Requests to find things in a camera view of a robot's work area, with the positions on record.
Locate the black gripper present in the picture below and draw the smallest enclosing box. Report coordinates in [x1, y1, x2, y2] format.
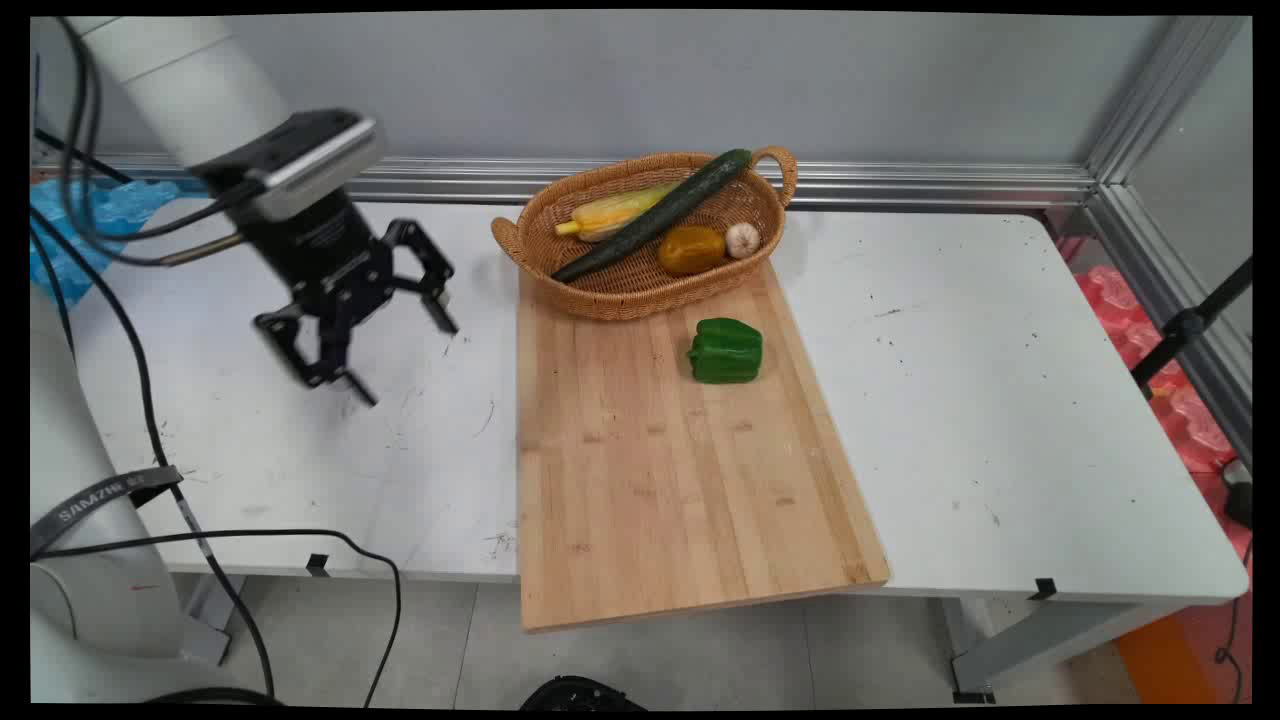
[238, 190, 461, 408]

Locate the long dark green cucumber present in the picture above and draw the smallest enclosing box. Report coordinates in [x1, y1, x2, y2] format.
[549, 149, 754, 285]

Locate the yellow corn cob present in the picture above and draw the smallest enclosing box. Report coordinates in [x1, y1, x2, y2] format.
[555, 183, 687, 244]

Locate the woven wicker basket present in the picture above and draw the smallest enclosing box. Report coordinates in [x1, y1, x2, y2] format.
[490, 146, 800, 323]

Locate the blue foam sheet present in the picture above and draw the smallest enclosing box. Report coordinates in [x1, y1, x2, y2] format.
[30, 178, 183, 313]

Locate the yellow bell pepper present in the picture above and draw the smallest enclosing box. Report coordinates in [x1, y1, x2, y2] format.
[657, 225, 728, 278]

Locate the bamboo cutting board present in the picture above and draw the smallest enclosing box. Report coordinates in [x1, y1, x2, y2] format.
[515, 262, 892, 635]

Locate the green bell pepper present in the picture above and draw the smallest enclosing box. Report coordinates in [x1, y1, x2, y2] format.
[686, 317, 765, 386]

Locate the black round object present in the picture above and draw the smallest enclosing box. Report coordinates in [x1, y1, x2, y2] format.
[519, 675, 648, 712]

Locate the grey table leg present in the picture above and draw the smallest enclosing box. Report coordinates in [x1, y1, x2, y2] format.
[948, 597, 1193, 703]

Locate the black tripod stand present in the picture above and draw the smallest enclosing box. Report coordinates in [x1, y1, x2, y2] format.
[1129, 257, 1253, 393]

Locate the red foam sheet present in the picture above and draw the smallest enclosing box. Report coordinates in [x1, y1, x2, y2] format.
[1070, 263, 1253, 476]

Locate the orange floor mat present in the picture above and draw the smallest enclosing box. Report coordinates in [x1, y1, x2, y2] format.
[1113, 590, 1253, 705]

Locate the small black device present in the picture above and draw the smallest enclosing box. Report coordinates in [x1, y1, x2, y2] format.
[1221, 458, 1253, 532]

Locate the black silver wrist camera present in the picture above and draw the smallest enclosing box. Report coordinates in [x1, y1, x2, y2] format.
[188, 108, 388, 224]

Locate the short cable with metal plug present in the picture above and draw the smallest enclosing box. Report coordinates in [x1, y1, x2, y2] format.
[60, 180, 263, 269]

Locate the long black cable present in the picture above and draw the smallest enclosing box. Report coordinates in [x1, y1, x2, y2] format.
[30, 15, 404, 707]

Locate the grey SAMZHE velcro strap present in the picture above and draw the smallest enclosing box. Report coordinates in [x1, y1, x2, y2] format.
[30, 465, 185, 557]

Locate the long aluminium frame rail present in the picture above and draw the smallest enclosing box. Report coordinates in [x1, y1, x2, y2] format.
[30, 151, 1098, 212]

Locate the aluminium frame corner post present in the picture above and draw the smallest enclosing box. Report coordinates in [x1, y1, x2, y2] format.
[1084, 15, 1253, 466]

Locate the thin black floor cable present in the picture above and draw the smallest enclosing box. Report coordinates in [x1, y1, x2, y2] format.
[1213, 540, 1253, 703]

